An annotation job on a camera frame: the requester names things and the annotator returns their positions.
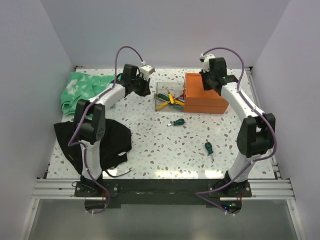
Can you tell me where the orange drawer box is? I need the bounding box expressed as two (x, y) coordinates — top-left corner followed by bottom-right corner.
(183, 73), (229, 114)

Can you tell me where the long green screwdriver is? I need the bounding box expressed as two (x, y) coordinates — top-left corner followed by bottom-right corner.
(157, 93), (185, 106)

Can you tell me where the yellow thin screwdriver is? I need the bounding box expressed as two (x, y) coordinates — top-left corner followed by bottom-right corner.
(175, 98), (185, 104)
(156, 102), (169, 111)

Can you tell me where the clear drawer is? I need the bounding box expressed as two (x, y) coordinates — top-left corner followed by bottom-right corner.
(154, 82), (185, 112)

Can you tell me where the yellow black screwdriver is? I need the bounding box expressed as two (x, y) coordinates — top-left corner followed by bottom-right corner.
(168, 91), (174, 105)

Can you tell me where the blue red screwdriver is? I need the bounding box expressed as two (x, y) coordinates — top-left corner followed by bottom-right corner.
(174, 94), (184, 100)

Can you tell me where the green orange-capped screwdriver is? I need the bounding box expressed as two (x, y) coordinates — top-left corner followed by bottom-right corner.
(172, 103), (184, 112)

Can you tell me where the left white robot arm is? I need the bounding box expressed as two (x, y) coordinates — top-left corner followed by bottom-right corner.
(67, 64), (155, 196)

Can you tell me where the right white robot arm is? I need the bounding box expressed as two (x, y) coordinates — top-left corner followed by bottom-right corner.
(199, 54), (276, 197)

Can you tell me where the green white cloth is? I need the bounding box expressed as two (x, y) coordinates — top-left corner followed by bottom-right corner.
(60, 72), (114, 116)

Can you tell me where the stubby green screwdriver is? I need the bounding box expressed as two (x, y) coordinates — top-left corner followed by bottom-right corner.
(167, 118), (185, 127)

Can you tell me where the black cloth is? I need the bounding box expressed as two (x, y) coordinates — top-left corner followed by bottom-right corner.
(53, 119), (132, 174)

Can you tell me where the short green screwdriver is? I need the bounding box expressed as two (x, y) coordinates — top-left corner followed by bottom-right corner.
(204, 141), (214, 161)

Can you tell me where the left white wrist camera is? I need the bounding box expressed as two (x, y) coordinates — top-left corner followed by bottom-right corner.
(139, 60), (156, 80)

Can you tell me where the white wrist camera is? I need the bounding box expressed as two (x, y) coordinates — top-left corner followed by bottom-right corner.
(199, 54), (216, 73)
(139, 60), (156, 80)

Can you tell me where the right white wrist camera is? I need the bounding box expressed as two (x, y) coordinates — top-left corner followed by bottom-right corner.
(199, 54), (216, 73)

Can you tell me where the black loose cable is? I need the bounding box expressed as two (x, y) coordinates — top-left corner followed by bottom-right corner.
(103, 167), (136, 178)

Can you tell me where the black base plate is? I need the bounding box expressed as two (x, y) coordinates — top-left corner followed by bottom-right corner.
(71, 179), (252, 213)

